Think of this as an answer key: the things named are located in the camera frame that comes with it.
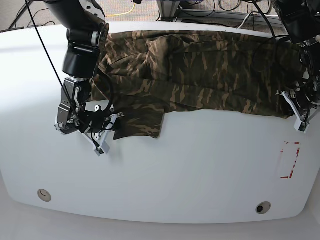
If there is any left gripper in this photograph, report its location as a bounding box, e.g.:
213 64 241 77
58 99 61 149
276 87 320 128

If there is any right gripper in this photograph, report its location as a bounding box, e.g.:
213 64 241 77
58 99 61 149
79 104 125 151

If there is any camouflage t-shirt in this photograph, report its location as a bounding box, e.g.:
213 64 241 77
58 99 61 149
90 30 306 140

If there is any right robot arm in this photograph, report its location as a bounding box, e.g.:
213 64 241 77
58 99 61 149
44 0 121 156

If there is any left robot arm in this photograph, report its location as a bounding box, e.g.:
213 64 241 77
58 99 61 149
272 0 320 133

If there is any red tape rectangle marking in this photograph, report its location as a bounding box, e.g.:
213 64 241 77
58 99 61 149
276 141 301 179

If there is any left table grommet hole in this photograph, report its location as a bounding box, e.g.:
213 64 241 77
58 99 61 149
37 189 52 203

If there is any table grommet hole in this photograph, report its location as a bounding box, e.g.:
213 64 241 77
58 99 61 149
37 189 52 203
255 201 271 215

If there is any right table grommet hole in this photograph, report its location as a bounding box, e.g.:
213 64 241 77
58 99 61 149
255 201 271 215

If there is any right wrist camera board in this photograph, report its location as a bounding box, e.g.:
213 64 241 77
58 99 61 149
94 145 110 157

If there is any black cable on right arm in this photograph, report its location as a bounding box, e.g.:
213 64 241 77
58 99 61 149
94 73 116 116

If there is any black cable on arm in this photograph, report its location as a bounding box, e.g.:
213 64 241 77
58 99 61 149
94 73 116 116
251 0 301 76

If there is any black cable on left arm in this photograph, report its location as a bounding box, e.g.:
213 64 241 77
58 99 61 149
251 0 301 76

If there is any white cable on floor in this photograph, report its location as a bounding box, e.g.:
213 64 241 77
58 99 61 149
237 12 253 30

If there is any yellow cable on floor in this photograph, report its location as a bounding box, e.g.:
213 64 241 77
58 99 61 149
106 3 137 18

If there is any aluminium frame stand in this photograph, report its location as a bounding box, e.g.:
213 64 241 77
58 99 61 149
156 0 283 28

